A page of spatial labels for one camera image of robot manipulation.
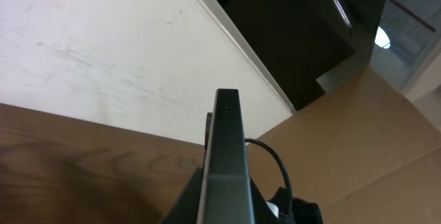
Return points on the Samsung Galaxy smartphone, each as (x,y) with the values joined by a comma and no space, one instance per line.
(226,193)

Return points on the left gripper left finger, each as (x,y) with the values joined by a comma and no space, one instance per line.
(185,209)

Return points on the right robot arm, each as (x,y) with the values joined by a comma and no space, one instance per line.
(303,211)

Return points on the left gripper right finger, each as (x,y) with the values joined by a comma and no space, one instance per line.
(262,212)

